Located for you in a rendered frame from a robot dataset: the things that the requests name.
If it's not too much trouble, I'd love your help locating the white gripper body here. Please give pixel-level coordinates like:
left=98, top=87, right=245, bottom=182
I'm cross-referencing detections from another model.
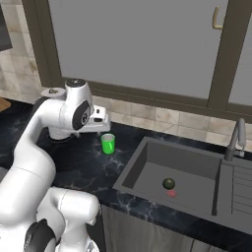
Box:
left=79, top=118, right=112, bottom=135

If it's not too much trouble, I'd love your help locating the grey sink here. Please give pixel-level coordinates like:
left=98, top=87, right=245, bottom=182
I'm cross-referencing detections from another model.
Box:
left=112, top=135, right=252, bottom=236

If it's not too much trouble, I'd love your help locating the green mug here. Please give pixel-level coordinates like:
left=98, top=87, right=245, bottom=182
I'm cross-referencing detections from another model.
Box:
left=100, top=133, right=116, bottom=156

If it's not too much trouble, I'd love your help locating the dark green round object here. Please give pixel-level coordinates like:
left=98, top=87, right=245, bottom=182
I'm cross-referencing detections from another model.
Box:
left=161, top=177, right=176, bottom=191

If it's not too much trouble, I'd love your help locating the wooden board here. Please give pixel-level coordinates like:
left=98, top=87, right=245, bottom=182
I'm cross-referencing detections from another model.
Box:
left=0, top=96, right=12, bottom=113

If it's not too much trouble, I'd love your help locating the grey cupboard door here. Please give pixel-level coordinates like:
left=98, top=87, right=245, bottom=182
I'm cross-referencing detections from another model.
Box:
left=100, top=204, right=195, bottom=252
left=191, top=238, right=230, bottom=252

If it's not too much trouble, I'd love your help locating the dark grey appliance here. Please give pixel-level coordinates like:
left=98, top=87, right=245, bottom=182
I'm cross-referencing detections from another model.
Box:
left=0, top=4, right=14, bottom=52

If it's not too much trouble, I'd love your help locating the grey tap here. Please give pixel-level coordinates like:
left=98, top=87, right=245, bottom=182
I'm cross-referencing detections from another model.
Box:
left=223, top=117, right=247, bottom=162

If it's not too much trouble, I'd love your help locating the window with brown frame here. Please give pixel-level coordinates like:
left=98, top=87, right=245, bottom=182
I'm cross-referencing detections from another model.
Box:
left=22, top=0, right=252, bottom=123

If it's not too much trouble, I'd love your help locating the brass window handle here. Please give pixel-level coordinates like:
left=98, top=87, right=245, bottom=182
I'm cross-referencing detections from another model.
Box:
left=212, top=5, right=224, bottom=31

